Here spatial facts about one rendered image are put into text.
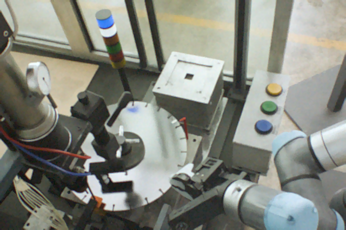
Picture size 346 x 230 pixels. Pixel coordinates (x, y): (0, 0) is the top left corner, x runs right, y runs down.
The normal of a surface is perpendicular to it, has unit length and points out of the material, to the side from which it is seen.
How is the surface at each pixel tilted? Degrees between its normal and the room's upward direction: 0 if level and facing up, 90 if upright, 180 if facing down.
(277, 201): 32
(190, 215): 58
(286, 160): 39
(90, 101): 0
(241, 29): 90
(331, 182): 0
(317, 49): 0
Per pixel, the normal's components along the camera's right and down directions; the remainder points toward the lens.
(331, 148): -0.57, -0.05
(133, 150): -0.03, -0.58
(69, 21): -0.36, 0.78
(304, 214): 0.54, 0.07
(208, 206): 0.11, 0.35
